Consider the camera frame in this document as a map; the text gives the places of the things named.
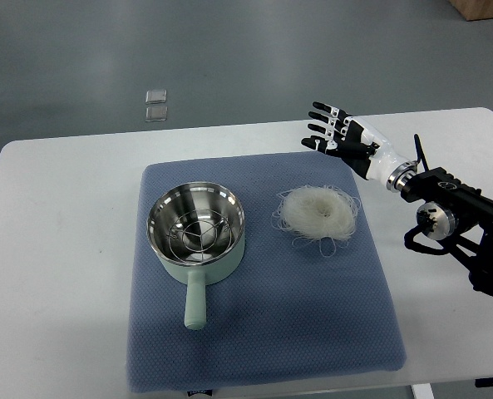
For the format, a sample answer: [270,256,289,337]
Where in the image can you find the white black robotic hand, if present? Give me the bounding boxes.
[301,101,416,190]

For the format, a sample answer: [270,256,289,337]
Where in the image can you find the white vermicelli nest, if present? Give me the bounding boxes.
[271,185,361,258]

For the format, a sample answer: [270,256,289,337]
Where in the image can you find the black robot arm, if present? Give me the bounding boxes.
[387,135,493,297]

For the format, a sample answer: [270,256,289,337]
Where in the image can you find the mint green steel pot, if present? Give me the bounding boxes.
[146,181,245,330]

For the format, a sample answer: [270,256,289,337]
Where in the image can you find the brown cardboard box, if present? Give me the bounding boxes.
[450,0,493,22]

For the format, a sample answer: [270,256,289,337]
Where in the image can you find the blue quilted mat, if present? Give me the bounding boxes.
[126,151,406,393]

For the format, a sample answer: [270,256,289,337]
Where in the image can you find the lower clear floor plate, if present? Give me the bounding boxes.
[145,106,168,122]

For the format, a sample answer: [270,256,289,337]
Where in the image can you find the clear floor plate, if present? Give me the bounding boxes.
[145,106,168,122]
[145,89,167,104]

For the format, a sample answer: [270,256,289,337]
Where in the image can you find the upper clear floor plate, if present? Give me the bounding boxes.
[145,89,167,104]

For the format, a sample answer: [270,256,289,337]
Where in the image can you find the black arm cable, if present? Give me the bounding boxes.
[412,133,430,172]

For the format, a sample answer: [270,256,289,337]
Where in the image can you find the wire steaming rack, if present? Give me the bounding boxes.
[167,209,234,263]

